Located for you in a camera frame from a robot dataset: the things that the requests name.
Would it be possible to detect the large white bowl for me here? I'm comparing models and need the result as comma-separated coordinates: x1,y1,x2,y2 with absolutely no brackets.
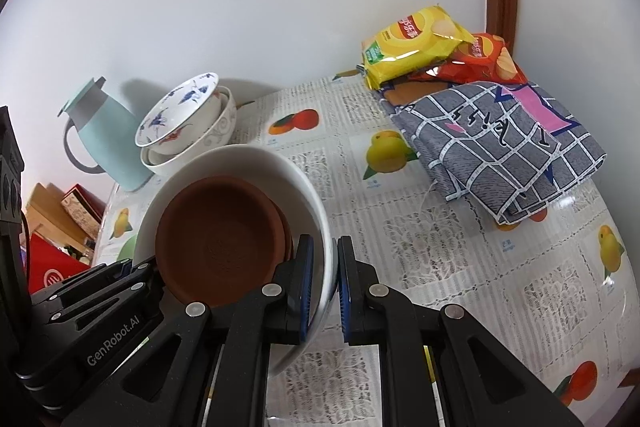
140,146,206,178

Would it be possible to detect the blue crane print bowl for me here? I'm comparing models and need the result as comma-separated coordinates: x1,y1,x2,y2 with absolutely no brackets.
134,72,222,156

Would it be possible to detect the small plain white bowl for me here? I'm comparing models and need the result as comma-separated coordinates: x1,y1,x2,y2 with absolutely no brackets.
135,144,335,378

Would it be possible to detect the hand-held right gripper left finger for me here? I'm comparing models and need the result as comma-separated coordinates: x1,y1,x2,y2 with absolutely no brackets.
100,234,316,427

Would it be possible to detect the red chip bag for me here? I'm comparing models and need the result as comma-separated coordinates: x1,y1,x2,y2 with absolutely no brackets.
407,33,528,85

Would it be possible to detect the fruit print tablecloth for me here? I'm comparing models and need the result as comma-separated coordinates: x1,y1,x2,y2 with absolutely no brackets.
92,74,640,427

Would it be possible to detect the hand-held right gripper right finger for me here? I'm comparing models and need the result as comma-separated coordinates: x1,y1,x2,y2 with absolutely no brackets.
336,235,586,427

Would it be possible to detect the light blue thermos jug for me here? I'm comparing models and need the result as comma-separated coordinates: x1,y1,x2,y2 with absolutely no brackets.
57,77,155,192

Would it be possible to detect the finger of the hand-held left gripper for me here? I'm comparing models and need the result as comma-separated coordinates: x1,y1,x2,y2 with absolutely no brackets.
30,258,136,308
47,264,163,333

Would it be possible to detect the red box with white logo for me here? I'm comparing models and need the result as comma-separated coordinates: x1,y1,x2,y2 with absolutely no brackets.
27,232,93,295

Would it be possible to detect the grey checked cloth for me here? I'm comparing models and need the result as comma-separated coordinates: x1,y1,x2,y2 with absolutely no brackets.
356,66,607,225

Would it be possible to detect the red box with patterned side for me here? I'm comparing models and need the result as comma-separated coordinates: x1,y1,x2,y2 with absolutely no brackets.
61,184,108,238

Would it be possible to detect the yellow chip bag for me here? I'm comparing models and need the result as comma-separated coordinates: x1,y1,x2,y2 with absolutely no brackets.
361,5,473,90

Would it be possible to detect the green plate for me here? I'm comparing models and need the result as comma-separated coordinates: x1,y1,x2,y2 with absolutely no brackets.
106,232,140,265

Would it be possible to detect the brown clay dish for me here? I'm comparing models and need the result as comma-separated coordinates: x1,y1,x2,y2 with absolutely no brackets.
155,176,293,309

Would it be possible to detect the red print white bowl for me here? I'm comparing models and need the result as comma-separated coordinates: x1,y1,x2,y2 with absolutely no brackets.
212,86,237,148

